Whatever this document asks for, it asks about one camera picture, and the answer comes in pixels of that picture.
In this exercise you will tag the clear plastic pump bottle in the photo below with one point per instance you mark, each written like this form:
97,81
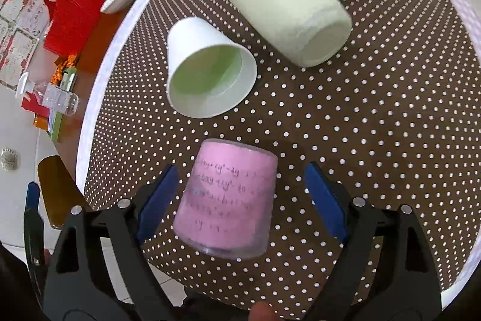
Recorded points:
56,99

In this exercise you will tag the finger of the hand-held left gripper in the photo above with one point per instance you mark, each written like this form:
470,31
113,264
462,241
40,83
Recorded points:
33,197

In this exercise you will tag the pale green fuzzy cup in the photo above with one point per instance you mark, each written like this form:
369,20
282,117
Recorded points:
278,1

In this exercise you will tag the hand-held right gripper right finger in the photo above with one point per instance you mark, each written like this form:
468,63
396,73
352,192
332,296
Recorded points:
327,204

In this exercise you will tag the clear cup with pink paper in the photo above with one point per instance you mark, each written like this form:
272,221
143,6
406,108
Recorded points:
225,200

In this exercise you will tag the round silver floor drain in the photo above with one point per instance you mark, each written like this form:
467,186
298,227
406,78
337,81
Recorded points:
8,159

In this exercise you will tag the gold foil wrapper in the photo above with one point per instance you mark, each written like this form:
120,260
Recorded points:
65,67

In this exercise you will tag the brown wooden chair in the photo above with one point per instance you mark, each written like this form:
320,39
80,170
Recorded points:
56,182

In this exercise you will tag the sheet of framed certificates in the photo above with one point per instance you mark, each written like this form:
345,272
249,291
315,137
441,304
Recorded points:
22,5

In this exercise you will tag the white paper cup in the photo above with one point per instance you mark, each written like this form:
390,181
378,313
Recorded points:
195,42

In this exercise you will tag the brown polka dot tablecloth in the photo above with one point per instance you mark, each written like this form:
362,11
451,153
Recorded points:
375,125

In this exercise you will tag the red paper bag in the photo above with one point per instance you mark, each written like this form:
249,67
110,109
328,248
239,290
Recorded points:
79,16

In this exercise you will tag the brown wooden side table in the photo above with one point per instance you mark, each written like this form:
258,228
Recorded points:
96,50

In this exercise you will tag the green flat box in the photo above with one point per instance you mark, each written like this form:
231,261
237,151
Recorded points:
60,118

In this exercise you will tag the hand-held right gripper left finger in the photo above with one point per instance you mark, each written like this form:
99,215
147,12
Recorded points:
158,200

